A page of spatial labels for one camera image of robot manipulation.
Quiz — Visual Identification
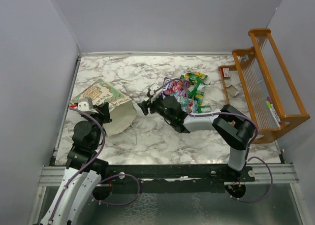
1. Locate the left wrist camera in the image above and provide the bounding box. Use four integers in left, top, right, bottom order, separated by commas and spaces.
77, 97, 95, 114

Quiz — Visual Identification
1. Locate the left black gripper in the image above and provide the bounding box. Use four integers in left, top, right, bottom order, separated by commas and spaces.
84, 101, 113, 148

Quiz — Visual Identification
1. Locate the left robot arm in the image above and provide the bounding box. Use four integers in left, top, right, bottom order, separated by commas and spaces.
39, 98, 112, 225

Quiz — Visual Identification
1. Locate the red white small box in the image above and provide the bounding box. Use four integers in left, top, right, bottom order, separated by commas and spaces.
222, 67, 231, 79

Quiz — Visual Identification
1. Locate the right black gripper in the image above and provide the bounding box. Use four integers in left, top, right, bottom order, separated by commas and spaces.
137, 95, 174, 123

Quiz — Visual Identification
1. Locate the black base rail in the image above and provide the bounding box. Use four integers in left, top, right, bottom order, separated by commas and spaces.
93, 164, 254, 199

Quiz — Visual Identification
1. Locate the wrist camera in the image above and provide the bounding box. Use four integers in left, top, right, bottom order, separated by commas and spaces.
77, 97, 95, 114
147, 83, 162, 101

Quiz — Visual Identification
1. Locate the purple pink snack packet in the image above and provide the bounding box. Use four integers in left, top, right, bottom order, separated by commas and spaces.
162, 77, 189, 97

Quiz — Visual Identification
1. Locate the teal pink snack packet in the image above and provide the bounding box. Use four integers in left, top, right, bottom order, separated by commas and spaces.
179, 96, 199, 114

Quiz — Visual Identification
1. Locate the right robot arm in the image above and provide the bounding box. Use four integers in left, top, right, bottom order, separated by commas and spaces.
137, 96, 258, 181

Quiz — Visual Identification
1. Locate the purple marker pen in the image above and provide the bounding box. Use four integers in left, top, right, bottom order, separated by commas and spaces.
267, 96, 280, 122

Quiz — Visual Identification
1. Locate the yellow green snack packet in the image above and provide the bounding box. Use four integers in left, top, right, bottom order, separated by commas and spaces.
180, 69, 208, 83

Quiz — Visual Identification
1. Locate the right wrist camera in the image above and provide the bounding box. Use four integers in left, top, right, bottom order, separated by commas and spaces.
147, 83, 162, 101

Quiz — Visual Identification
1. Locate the wooden tiered rack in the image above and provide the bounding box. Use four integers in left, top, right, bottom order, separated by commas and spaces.
219, 28, 310, 144

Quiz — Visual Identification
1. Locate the green marker pen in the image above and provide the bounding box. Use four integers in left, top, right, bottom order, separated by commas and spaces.
266, 100, 281, 127

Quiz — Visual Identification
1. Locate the small grey cardboard box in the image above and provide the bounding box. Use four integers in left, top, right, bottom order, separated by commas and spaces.
226, 84, 240, 97

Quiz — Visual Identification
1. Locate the green printed paper bag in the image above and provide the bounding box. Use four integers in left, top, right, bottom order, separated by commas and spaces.
70, 78, 136, 136

